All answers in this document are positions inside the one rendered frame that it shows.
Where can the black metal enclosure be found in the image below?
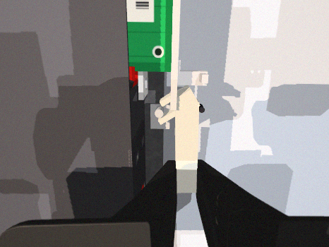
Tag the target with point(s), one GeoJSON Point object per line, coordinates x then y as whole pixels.
{"type": "Point", "coordinates": [72, 111]}

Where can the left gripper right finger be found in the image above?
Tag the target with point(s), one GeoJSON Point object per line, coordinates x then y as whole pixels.
{"type": "Point", "coordinates": [232, 217]}

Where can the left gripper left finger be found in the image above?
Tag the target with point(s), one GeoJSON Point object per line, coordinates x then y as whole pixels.
{"type": "Point", "coordinates": [148, 220]}

